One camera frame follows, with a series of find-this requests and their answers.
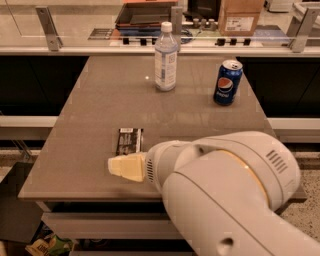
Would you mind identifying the black rxbar chocolate bar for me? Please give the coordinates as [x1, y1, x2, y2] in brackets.
[116, 128, 143, 155]

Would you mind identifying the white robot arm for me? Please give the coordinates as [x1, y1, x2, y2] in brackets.
[108, 131, 320, 256]

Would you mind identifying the clear plastic water bottle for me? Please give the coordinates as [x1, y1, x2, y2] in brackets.
[155, 21, 178, 91]

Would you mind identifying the white drawer front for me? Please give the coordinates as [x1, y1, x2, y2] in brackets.
[42, 213, 182, 240]

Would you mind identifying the green snack bag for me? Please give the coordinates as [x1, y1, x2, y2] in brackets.
[25, 235, 73, 256]

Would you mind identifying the blue pepsi can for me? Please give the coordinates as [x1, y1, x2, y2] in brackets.
[213, 59, 243, 106]

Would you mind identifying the dark open tray box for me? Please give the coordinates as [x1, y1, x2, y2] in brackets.
[115, 0, 177, 28]

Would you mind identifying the brown cardboard box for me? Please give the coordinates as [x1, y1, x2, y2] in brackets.
[218, 0, 265, 36]

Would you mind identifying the left metal bracket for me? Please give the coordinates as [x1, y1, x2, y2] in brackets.
[35, 6, 63, 51]

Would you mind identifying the metal bracket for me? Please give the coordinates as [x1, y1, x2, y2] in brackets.
[35, 6, 63, 51]
[170, 6, 182, 51]
[290, 7, 320, 53]

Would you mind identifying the middle metal bracket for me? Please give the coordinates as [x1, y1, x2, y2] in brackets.
[170, 6, 182, 51]

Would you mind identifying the right metal bracket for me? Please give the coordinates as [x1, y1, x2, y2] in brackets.
[290, 7, 320, 53]

